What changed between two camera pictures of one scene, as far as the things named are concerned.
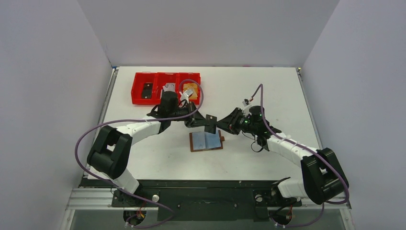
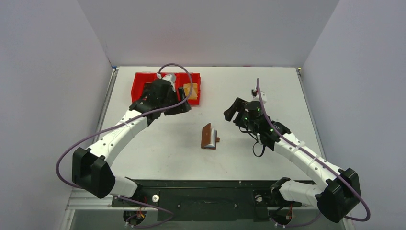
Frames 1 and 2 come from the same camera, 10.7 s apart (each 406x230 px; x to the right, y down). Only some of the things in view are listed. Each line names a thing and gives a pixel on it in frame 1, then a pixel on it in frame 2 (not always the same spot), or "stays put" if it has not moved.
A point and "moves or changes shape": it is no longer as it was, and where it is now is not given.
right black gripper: [234, 119] to [239, 112]
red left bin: [158, 81] stays put
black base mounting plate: [199, 201] stays put
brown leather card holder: [203, 141] moves or changes shape
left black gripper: [197, 120] to [183, 108]
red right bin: [189, 78] stays put
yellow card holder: [194, 87] stays put
